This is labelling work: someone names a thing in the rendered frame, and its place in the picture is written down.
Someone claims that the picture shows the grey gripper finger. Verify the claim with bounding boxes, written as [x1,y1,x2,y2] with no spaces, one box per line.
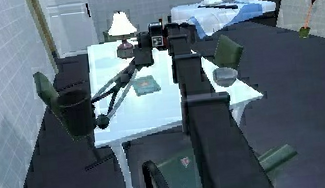
[90,68,147,131]
[87,59,143,104]

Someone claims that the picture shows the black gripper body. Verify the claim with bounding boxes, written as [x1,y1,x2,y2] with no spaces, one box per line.
[131,30,156,70]

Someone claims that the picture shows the green chair with black backrest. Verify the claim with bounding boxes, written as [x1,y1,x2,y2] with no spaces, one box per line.
[140,136,302,188]

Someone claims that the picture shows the teal book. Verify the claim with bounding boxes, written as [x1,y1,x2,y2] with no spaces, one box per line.
[130,73,163,98]

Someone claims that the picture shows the white shade table lamp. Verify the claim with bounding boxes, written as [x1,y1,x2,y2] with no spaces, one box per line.
[105,8,142,61]

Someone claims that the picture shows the white table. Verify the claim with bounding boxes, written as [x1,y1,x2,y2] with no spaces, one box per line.
[83,25,275,188]

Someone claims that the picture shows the white room door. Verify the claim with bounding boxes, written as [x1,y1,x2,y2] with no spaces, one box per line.
[43,0,101,59]

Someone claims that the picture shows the white pillow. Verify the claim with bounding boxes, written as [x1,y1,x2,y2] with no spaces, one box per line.
[198,0,227,9]

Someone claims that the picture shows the grey bowl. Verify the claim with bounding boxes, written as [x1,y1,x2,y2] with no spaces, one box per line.
[211,65,240,90]

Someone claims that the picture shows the white and blue bed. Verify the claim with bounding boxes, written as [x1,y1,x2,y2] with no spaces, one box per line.
[168,0,292,44]

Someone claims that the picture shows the black door handle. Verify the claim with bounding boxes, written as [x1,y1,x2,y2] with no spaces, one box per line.
[85,2,93,19]

